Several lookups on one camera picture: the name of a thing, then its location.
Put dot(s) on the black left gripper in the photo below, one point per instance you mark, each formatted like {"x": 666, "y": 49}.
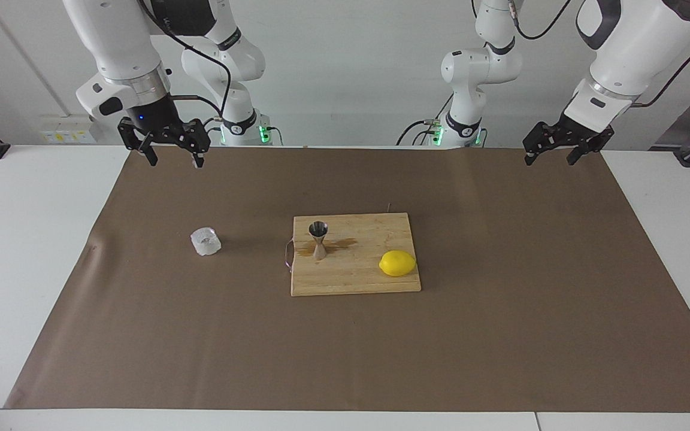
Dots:
{"x": 578, "y": 129}

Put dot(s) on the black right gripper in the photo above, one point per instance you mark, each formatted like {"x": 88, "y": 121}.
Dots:
{"x": 153, "y": 120}

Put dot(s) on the clear faceted glass cup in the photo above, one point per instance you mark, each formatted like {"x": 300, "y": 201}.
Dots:
{"x": 206, "y": 242}

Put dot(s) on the steel double jigger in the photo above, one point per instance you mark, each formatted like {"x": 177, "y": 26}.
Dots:
{"x": 319, "y": 248}

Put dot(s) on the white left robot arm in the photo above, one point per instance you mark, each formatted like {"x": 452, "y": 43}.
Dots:
{"x": 632, "y": 42}

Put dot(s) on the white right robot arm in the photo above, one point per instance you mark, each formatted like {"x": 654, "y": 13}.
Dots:
{"x": 117, "y": 42}

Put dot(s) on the brown paper table mat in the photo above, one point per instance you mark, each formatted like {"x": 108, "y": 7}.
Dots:
{"x": 201, "y": 335}

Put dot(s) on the yellow lemon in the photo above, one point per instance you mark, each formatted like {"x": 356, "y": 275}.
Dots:
{"x": 398, "y": 263}

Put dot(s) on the wooden cutting board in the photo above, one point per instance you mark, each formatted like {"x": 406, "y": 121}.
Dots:
{"x": 357, "y": 278}

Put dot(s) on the white wall socket panel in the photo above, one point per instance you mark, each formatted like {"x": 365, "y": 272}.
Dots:
{"x": 66, "y": 134}

